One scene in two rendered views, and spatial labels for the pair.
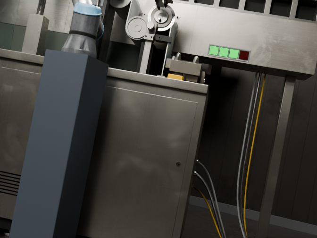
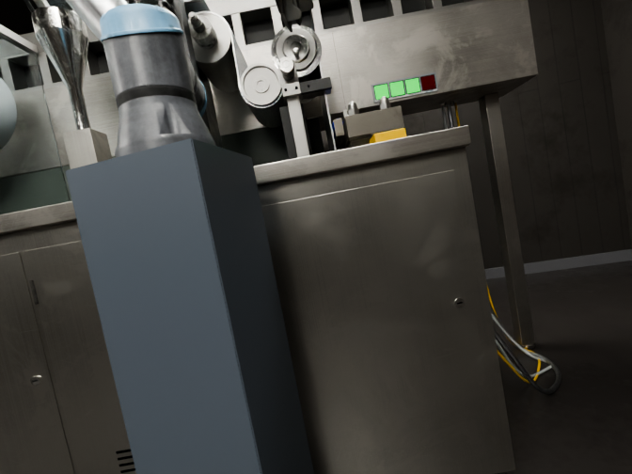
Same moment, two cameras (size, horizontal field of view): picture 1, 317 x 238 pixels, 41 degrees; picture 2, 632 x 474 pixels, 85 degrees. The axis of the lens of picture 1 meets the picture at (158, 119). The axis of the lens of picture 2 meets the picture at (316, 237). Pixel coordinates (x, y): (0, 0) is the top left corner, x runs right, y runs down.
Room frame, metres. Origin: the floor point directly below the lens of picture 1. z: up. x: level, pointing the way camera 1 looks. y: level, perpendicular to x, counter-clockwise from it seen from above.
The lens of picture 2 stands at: (1.23, 0.24, 0.78)
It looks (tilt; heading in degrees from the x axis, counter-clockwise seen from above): 4 degrees down; 354
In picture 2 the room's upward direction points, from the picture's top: 11 degrees counter-clockwise
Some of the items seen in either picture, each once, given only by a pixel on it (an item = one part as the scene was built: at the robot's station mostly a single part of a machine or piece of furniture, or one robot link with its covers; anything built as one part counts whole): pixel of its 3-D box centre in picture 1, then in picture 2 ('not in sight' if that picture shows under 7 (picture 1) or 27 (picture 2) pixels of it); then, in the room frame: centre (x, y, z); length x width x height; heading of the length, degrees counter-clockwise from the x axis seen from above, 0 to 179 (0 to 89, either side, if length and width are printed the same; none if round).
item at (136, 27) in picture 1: (140, 32); (267, 98); (2.39, 0.19, 1.18); 0.26 x 0.12 x 0.12; 173
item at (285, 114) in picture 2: (148, 66); (300, 149); (2.42, 0.11, 1.00); 0.33 x 0.07 x 0.20; 173
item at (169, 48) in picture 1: (169, 48); (324, 106); (2.37, 0.01, 1.11); 0.23 x 0.01 x 0.18; 173
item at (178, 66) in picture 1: (187, 73); (365, 136); (2.39, -0.11, 1.00); 0.40 x 0.16 x 0.06; 173
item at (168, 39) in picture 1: (163, 39); (315, 87); (2.25, 0.05, 1.14); 0.09 x 0.06 x 0.03; 83
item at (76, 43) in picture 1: (80, 45); (164, 132); (1.81, 0.39, 0.95); 0.15 x 0.15 x 0.10
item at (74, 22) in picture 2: not in sight; (61, 29); (2.45, 0.79, 1.50); 0.14 x 0.14 x 0.06
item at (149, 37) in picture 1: (146, 50); (296, 117); (2.22, 0.13, 1.05); 0.06 x 0.05 x 0.31; 173
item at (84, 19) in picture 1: (86, 19); (150, 59); (1.82, 0.39, 1.07); 0.13 x 0.12 x 0.14; 1
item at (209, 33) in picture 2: not in sight; (202, 32); (2.26, 0.34, 1.34); 0.06 x 0.06 x 0.06; 83
